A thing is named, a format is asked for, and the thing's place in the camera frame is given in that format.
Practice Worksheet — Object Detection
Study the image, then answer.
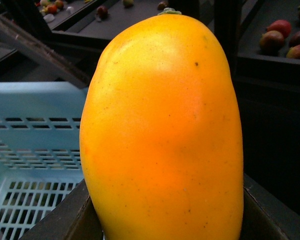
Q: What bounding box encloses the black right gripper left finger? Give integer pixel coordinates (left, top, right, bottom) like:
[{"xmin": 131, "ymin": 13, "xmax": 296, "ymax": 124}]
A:
[{"xmin": 21, "ymin": 180, "xmax": 103, "ymax": 240}]

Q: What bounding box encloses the light blue plastic basket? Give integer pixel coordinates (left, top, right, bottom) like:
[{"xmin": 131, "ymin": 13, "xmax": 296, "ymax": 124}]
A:
[{"xmin": 0, "ymin": 81, "xmax": 87, "ymax": 240}]

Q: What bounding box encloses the yellow mango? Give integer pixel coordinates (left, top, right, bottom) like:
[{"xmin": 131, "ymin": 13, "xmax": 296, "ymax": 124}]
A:
[{"xmin": 79, "ymin": 13, "xmax": 244, "ymax": 240}]

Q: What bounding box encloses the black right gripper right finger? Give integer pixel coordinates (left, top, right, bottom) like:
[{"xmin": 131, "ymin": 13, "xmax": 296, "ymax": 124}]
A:
[{"xmin": 240, "ymin": 174, "xmax": 300, "ymax": 240}]

